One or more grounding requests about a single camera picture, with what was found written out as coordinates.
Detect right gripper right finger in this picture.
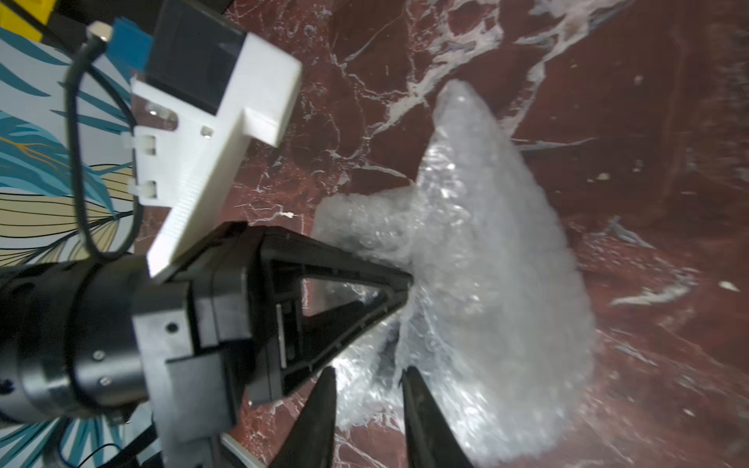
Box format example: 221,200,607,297
401,367,472,468

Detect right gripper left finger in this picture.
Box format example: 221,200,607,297
269,367,337,468

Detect yellow black toolbox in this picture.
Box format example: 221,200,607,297
0,0,153,45

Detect clear bubble wrap sheet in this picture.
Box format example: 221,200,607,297
312,80,596,467

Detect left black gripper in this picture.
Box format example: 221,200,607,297
1,222,414,467

